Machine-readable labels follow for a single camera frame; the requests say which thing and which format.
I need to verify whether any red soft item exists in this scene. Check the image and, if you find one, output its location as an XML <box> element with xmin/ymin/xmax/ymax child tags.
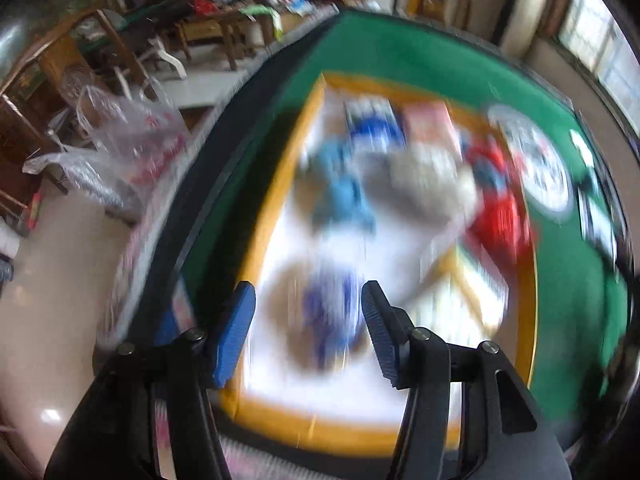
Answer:
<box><xmin>462</xmin><ymin>136</ymin><xmax>534</xmax><ymax>264</ymax></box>

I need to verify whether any blue white patterned bundle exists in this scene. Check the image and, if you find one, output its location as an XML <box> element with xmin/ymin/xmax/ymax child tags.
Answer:
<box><xmin>302</xmin><ymin>260</ymin><xmax>364</xmax><ymax>370</ymax></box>

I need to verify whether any yellow rimmed storage tray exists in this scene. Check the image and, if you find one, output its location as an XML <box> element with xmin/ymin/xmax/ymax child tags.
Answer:
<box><xmin>219</xmin><ymin>72</ymin><xmax>538</xmax><ymax>457</ymax></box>

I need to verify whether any blue white tissue pack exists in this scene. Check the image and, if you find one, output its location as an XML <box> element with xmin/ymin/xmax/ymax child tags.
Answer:
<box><xmin>344</xmin><ymin>96</ymin><xmax>406</xmax><ymax>153</ymax></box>

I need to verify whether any clear plastic bag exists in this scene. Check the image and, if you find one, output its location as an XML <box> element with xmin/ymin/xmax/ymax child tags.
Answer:
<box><xmin>23</xmin><ymin>77</ymin><xmax>190</xmax><ymax>221</ymax></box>

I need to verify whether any grey round table centre disc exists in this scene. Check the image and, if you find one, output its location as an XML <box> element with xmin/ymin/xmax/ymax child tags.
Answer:
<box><xmin>486</xmin><ymin>103</ymin><xmax>574</xmax><ymax>221</ymax></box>

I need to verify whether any black smartphone gold case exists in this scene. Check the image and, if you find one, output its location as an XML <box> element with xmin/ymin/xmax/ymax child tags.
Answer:
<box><xmin>577</xmin><ymin>190</ymin><xmax>617</xmax><ymax>266</ymax></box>

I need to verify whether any white paper card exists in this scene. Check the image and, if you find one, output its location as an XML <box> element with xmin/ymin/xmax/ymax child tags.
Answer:
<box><xmin>570</xmin><ymin>129</ymin><xmax>594</xmax><ymax>170</ymax></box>

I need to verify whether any low wooden coffee table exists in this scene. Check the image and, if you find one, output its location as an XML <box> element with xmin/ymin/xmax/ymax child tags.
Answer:
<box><xmin>176</xmin><ymin>9</ymin><xmax>277</xmax><ymax>72</ymax></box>

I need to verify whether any wooden armchair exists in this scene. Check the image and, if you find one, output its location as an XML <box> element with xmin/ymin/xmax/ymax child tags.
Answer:
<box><xmin>1</xmin><ymin>8</ymin><xmax>157</xmax><ymax>165</ymax></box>

